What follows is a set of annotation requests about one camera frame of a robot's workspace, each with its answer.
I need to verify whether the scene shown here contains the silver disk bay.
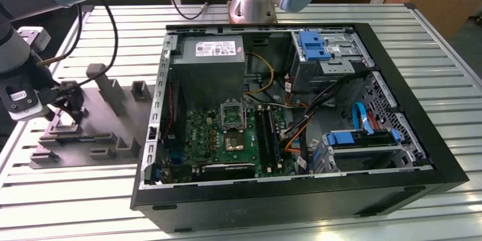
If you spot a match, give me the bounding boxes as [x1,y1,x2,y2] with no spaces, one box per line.
[290,30,376,92]
[309,139,431,174]

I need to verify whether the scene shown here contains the grey power supply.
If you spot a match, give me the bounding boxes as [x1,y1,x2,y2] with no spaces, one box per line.
[172,34,249,106]

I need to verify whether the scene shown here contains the green motherboard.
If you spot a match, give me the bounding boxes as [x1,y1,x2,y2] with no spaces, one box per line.
[161,102,302,182]

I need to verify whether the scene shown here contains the black graphics card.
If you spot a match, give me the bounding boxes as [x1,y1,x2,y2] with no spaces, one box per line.
[202,163,257,181]

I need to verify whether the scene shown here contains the blue disk carrier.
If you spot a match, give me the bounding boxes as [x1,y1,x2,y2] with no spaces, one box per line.
[326,129,403,148]

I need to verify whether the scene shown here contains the blue flat data cable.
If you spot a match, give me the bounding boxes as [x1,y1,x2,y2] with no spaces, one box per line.
[352,102,376,136]

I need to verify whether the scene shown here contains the metal socket cover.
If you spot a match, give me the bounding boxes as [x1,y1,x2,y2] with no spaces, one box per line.
[220,98,249,132]

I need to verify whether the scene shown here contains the black PC case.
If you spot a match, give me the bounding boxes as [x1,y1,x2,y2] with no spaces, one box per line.
[130,22,472,233]

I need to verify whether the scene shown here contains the blue plastic drive latch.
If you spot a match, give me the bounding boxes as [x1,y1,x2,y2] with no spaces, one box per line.
[297,30,333,62]

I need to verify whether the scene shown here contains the yellow wire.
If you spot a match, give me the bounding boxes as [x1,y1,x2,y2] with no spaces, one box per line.
[244,51,276,94]

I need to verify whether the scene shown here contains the red black twisted wire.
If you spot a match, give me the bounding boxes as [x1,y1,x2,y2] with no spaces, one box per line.
[168,81,180,140]

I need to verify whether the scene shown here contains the grey parts rack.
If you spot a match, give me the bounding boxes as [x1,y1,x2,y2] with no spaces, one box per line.
[29,63,158,170]

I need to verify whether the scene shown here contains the orange wire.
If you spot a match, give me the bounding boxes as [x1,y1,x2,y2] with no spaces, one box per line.
[281,124,309,156]

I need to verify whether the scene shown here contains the black camera cable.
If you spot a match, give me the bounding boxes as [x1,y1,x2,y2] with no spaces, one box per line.
[74,0,121,92]

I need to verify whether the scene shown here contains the grey wrist bracket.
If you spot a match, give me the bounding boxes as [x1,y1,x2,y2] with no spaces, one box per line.
[17,26,53,52]

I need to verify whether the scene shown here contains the CPU socket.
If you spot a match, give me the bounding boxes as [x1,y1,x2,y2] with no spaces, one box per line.
[222,130,249,154]

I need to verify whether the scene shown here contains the black white wire bundle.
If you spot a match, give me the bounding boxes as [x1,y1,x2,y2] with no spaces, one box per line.
[244,93,309,109]

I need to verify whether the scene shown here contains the black cable bundle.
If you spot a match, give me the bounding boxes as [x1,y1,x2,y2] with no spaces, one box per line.
[281,70,373,140]

